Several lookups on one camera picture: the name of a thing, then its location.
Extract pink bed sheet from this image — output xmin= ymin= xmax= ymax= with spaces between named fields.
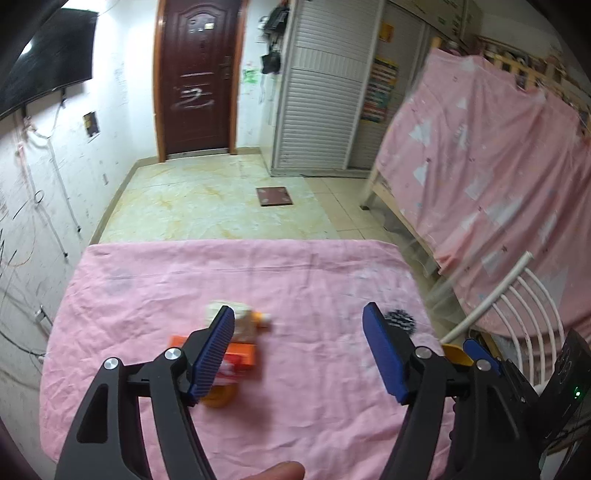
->
xmin=39 ymin=239 xmax=455 ymax=480

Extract white slatted wardrobe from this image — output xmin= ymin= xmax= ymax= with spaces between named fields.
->
xmin=270 ymin=0 xmax=467 ymax=178

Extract black wall television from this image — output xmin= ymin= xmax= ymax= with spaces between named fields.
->
xmin=0 ymin=7 xmax=99 ymax=120

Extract white wall cables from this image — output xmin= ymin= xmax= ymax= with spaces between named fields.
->
xmin=14 ymin=106 xmax=84 ymax=259

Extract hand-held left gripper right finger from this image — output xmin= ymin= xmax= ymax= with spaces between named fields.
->
xmin=362 ymin=302 xmax=541 ymax=480

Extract colourful grid wall poster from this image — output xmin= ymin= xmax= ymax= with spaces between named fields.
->
xmin=360 ymin=56 xmax=399 ymax=124

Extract orange box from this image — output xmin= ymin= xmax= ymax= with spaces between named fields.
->
xmin=168 ymin=336 xmax=259 ymax=372

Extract white bottle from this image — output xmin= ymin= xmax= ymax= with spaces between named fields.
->
xmin=205 ymin=301 xmax=254 ymax=333

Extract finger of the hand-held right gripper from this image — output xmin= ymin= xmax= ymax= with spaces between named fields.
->
xmin=463 ymin=338 xmax=504 ymax=376

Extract dark brown wooden door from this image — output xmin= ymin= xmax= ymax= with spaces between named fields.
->
xmin=154 ymin=0 xmax=245 ymax=163

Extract brown floor drain cover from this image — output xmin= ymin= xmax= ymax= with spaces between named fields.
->
xmin=256 ymin=186 xmax=295 ymax=208

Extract small bottle with orange cap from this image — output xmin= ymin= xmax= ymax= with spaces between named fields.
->
xmin=233 ymin=310 xmax=274 ymax=344

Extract white metal chair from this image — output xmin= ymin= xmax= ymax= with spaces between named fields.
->
xmin=441 ymin=251 xmax=566 ymax=388

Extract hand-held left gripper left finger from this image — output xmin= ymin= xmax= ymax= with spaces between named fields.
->
xmin=54 ymin=305 xmax=236 ymax=480

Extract pink printed curtain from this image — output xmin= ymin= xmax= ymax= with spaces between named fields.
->
xmin=373 ymin=46 xmax=591 ymax=344

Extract orange round lid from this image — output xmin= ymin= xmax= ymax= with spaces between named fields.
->
xmin=201 ymin=383 xmax=238 ymax=409

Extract wooden bunk bed frame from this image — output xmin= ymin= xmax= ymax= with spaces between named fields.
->
xmin=362 ymin=34 xmax=591 ymax=278

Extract red and white packet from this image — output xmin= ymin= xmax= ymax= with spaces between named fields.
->
xmin=215 ymin=360 xmax=247 ymax=386

